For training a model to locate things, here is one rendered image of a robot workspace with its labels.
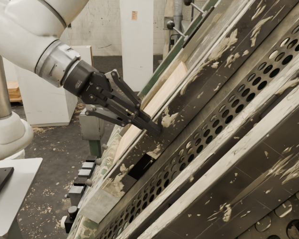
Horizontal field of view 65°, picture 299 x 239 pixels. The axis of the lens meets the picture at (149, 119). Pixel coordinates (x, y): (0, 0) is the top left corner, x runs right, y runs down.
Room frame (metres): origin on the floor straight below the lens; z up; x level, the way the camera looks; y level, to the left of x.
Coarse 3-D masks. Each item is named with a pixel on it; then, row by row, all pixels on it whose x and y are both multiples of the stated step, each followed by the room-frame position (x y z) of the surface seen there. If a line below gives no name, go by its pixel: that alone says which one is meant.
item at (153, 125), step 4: (136, 116) 0.49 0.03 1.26; (140, 120) 0.49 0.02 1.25; (144, 120) 0.49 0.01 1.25; (144, 124) 0.49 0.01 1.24; (148, 124) 0.49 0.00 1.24; (152, 124) 0.50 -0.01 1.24; (156, 124) 0.51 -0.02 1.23; (152, 128) 0.49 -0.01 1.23; (156, 128) 0.49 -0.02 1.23; (160, 128) 0.51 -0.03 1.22; (156, 132) 0.49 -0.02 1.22
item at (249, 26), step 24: (264, 0) 0.51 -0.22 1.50; (288, 0) 0.50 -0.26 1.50; (240, 24) 0.51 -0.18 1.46; (264, 24) 0.50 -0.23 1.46; (216, 48) 0.51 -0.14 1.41; (240, 48) 0.51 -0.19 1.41; (192, 72) 0.53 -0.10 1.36; (216, 72) 0.51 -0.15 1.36; (168, 96) 0.56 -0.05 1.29; (192, 96) 0.51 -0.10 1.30; (168, 120) 0.51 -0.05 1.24; (144, 144) 0.52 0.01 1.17; (168, 144) 0.51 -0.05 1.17; (120, 168) 0.52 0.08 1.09; (144, 168) 0.52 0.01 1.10; (96, 192) 0.52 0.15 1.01; (120, 192) 0.52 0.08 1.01; (96, 216) 0.52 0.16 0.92
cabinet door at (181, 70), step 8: (184, 64) 0.98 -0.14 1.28; (176, 72) 0.97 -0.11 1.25; (184, 72) 0.84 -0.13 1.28; (168, 80) 0.99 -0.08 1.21; (176, 80) 0.86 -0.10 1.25; (160, 88) 1.03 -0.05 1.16; (168, 88) 0.90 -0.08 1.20; (160, 96) 0.93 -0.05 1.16; (152, 104) 0.96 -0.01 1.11; (160, 104) 0.83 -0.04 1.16; (152, 112) 0.85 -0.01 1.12; (136, 128) 0.91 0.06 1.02; (128, 136) 0.95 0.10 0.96; (120, 144) 0.97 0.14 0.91; (128, 144) 0.84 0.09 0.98; (120, 152) 0.85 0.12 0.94
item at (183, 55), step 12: (228, 0) 1.05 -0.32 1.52; (216, 12) 1.05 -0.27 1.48; (204, 24) 1.06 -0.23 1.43; (204, 36) 1.06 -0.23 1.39; (192, 48) 1.06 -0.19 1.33; (180, 60) 1.06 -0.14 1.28; (168, 72) 1.06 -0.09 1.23; (156, 84) 1.07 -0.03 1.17; (144, 108) 1.07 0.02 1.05; (120, 132) 1.08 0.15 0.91
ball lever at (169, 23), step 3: (168, 21) 1.14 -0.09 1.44; (171, 21) 1.13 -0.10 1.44; (168, 24) 1.12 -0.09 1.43; (171, 24) 1.12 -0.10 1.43; (174, 24) 1.13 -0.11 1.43; (168, 27) 1.12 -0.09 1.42; (171, 27) 1.12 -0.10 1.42; (174, 27) 1.12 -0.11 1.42; (177, 30) 1.11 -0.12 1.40; (180, 33) 1.10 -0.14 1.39; (183, 36) 1.09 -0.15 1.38; (186, 36) 1.08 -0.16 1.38; (186, 39) 1.07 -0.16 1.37
